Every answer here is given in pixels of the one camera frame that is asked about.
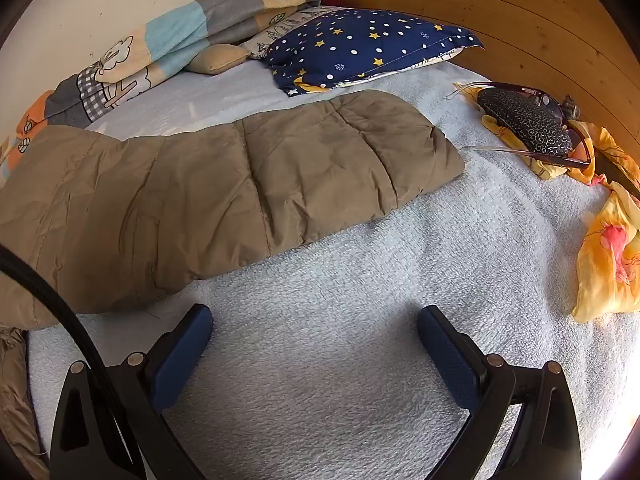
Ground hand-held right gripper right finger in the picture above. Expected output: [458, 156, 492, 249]
[417, 305, 583, 480]

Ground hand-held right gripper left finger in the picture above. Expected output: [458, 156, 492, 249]
[49, 303, 214, 480]

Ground brown puffer jacket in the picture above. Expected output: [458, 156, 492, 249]
[0, 89, 467, 480]

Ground light blue fleece blanket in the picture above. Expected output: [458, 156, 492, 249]
[20, 60, 631, 480]

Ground yellow floral cloth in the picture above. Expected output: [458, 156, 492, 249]
[452, 82, 640, 323]

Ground black patterned glasses case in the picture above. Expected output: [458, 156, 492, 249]
[476, 87, 572, 156]

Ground dark maroon sunglasses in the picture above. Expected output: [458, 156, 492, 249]
[445, 81, 593, 170]

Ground small beige pillow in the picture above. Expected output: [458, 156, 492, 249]
[186, 43, 251, 76]

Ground navy star print pillow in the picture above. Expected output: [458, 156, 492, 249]
[264, 7, 486, 97]

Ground patchwork cartoon quilt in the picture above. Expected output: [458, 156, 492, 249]
[0, 0, 336, 181]

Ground white printed pillow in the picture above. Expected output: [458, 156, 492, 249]
[245, 5, 346, 61]

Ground wooden headboard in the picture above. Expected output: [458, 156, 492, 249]
[285, 0, 640, 186]

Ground black cable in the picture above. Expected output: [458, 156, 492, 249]
[0, 245, 108, 376]

